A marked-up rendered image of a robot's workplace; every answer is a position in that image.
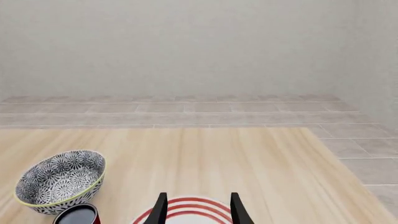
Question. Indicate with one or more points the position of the white plate with red rings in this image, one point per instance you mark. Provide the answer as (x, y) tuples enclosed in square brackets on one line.
[(196, 210)]

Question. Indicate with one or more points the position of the black white patterned bowl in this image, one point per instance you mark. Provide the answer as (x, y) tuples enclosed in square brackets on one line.
[(63, 180)]

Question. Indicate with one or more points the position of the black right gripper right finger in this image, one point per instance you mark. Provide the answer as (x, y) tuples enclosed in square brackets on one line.
[(238, 211)]

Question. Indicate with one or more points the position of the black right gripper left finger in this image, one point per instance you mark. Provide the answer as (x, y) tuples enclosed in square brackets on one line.
[(160, 210)]

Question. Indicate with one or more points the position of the red tin with dark lid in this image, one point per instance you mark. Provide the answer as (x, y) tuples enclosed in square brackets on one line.
[(77, 215)]

